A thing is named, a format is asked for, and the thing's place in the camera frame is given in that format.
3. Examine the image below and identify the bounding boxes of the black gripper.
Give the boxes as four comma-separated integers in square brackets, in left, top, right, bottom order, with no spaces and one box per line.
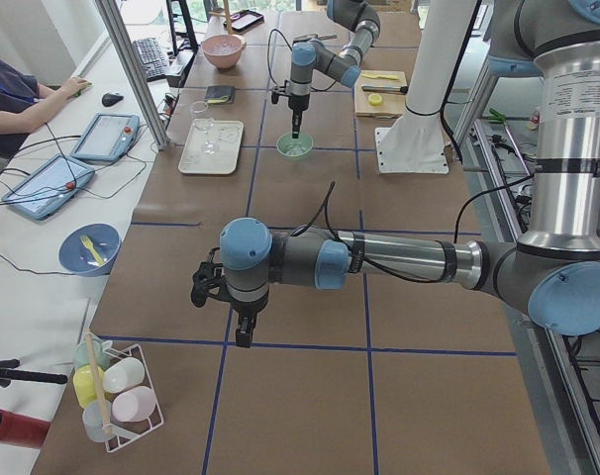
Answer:
[271,81,310,140]
[190,249,269,347]

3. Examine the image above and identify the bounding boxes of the green ceramic bowl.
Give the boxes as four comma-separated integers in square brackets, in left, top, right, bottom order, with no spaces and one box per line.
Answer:
[276,132,314,160]

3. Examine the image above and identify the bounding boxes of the metal ice scoop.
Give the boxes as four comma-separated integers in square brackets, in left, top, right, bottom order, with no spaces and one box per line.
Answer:
[292,33,338,44]

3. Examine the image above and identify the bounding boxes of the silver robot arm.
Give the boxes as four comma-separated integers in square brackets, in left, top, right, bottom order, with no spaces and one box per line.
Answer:
[191,1,600,347]
[271,1,380,140]

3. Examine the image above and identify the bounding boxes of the ice cubes in green bowl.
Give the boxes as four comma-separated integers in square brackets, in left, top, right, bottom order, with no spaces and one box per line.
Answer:
[285,143,304,156]

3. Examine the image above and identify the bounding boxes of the pink bowl with ice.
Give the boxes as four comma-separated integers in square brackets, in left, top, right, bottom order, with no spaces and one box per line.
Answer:
[201,35,247,69]

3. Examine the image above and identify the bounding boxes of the blue bowl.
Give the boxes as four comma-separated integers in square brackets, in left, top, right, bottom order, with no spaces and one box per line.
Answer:
[58,223,121,277]

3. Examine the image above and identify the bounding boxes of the yellow fork in bowl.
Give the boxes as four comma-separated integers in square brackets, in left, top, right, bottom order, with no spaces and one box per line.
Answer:
[80,235,106,266]

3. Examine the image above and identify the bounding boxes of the lemon half slice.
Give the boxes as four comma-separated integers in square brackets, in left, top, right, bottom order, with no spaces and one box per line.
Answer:
[367,93,383,107]

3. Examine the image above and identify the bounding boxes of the wooden cutting board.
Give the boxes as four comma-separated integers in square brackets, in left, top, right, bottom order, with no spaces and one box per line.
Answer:
[353,70,408,118]

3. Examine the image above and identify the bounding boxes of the cream plastic tray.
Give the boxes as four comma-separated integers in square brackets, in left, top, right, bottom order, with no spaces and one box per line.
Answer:
[177,119,244,175]

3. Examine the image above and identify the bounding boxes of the clear wine glass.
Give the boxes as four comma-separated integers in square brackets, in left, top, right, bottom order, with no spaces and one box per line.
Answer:
[190,100,219,154]

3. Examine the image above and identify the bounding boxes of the yellow plastic knife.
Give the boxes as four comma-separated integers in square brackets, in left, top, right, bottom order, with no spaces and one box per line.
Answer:
[360,72,400,81]

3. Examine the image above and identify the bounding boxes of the white cup in rack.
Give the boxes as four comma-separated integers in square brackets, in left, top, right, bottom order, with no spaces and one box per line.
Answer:
[102,357,146,394]

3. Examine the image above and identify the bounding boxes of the pink cup in rack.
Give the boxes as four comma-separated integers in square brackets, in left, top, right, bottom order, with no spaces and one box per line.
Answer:
[112,386,157,423]

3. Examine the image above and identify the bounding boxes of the black keyboard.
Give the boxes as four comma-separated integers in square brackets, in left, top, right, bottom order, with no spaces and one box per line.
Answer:
[132,38,170,82]

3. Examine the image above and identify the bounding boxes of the yellow cup in rack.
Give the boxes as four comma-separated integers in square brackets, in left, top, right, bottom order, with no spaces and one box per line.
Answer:
[72,364,97,409]

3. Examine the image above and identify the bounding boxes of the green cup in rack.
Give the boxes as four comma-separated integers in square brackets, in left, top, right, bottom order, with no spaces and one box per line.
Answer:
[73,335,112,371]

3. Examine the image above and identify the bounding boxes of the pale blue cup in rack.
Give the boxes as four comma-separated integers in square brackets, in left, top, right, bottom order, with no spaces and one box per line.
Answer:
[82,400,114,442]

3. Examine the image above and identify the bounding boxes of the upper teach pendant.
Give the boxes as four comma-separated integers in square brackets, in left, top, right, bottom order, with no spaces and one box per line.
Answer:
[70,113,141,163]

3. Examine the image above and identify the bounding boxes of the teach pendant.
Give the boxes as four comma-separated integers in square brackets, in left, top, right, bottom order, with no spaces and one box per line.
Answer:
[2,154,95,221]
[70,113,141,163]

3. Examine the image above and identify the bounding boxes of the black computer mouse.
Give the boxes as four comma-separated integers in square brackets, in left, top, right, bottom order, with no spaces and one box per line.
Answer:
[101,92,124,108]

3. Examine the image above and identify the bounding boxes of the black tripod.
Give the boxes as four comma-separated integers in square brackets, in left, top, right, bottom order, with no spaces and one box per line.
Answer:
[0,359,68,388]

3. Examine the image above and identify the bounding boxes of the lower teach pendant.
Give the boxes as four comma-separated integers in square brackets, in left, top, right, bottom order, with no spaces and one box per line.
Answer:
[2,154,95,221]

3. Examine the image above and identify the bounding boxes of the red cylinder bottle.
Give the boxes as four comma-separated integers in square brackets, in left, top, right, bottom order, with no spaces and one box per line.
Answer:
[0,409,50,448]

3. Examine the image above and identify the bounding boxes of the seated person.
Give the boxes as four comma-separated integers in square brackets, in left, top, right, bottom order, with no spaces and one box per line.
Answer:
[0,59,91,159]

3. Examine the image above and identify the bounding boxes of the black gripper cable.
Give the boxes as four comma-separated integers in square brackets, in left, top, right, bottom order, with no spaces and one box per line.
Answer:
[266,28,331,95]

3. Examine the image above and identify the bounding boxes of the black handled knife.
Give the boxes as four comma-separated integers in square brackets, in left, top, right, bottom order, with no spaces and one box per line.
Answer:
[361,85,409,95]

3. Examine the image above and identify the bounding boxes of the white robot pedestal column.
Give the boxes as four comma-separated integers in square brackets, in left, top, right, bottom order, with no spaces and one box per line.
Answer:
[376,0,480,174]

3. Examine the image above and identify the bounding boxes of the white wire cup rack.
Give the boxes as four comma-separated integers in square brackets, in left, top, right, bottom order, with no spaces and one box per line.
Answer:
[72,332,164,453]

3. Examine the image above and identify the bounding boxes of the aluminium frame post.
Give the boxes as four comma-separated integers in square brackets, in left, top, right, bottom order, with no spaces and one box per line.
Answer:
[94,0,169,150]

